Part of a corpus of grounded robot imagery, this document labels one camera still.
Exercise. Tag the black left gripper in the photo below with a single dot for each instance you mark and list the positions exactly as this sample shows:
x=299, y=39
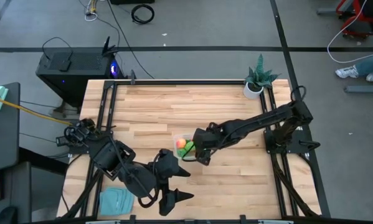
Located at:
x=167, y=163

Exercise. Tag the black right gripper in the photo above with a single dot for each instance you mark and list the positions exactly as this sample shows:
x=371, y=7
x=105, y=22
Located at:
x=205, y=140

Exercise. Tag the orange toy peach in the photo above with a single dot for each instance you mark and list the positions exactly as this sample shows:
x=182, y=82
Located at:
x=181, y=143

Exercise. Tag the clear plastic tupperware container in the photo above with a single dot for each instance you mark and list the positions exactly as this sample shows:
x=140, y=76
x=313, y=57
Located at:
x=176, y=137

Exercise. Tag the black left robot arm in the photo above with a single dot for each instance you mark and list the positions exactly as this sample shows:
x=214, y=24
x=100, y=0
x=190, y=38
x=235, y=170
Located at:
x=108, y=154

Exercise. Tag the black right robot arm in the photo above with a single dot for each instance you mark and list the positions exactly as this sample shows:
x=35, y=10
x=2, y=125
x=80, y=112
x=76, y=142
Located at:
x=261, y=119

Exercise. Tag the teal folded cloth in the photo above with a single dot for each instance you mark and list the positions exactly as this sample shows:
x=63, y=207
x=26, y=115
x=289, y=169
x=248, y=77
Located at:
x=116, y=201

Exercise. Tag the green snake plant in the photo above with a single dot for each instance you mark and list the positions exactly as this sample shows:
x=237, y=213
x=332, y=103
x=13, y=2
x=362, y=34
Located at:
x=261, y=76

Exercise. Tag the black computer tower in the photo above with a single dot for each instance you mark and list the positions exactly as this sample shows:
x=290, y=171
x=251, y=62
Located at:
x=80, y=74

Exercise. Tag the black wifi antenna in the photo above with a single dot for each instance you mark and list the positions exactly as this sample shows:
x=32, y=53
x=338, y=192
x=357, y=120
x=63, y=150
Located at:
x=107, y=46

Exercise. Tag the black computer mouse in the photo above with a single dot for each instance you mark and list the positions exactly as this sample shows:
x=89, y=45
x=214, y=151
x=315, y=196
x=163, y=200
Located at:
x=8, y=216

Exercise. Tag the flat black box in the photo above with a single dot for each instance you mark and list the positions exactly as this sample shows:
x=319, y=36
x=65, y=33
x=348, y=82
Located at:
x=131, y=1

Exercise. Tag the grey chair base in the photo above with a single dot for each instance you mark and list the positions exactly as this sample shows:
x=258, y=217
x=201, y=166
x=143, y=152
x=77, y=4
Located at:
x=363, y=89

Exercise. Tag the black side desk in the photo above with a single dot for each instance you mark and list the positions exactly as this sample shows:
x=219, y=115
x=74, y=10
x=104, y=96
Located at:
x=2, y=130

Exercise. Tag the red and black cart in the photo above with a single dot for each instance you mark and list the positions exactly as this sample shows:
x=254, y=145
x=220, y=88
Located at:
x=360, y=15

